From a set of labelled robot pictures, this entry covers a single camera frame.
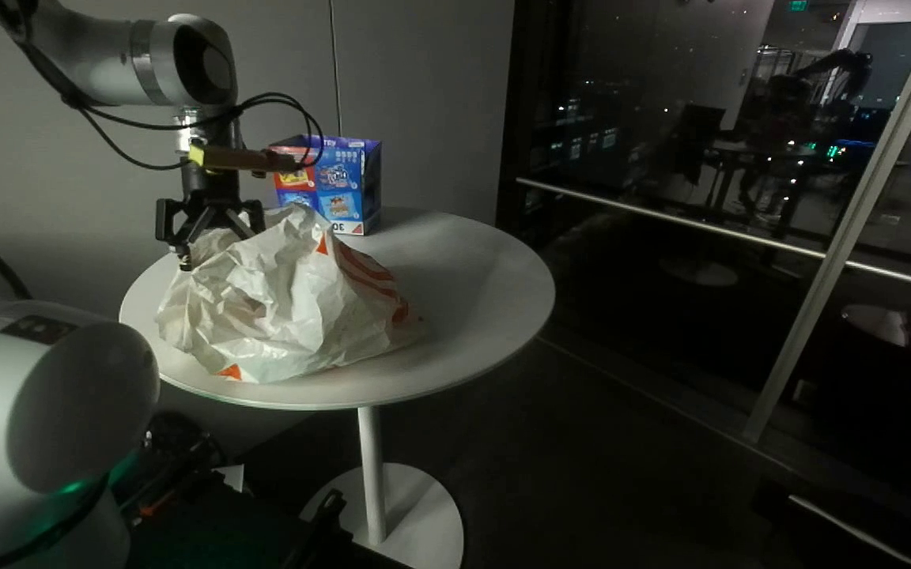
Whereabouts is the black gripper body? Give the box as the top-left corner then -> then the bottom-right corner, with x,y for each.
178,156 -> 243,216

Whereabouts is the white plastic bag orange print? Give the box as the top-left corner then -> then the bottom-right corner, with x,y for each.
150,203 -> 424,389

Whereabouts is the blue snack variety box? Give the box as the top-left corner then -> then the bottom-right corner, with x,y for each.
269,133 -> 385,240

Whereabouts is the grey window mullion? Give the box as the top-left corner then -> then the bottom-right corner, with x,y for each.
736,0 -> 911,445

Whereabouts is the yellow wrist camera bar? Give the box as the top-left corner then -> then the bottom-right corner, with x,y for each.
182,140 -> 306,177

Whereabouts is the white table pedestal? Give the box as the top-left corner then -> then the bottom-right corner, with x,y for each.
299,404 -> 467,569

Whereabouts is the grey window rail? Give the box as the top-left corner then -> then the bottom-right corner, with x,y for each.
514,174 -> 911,300

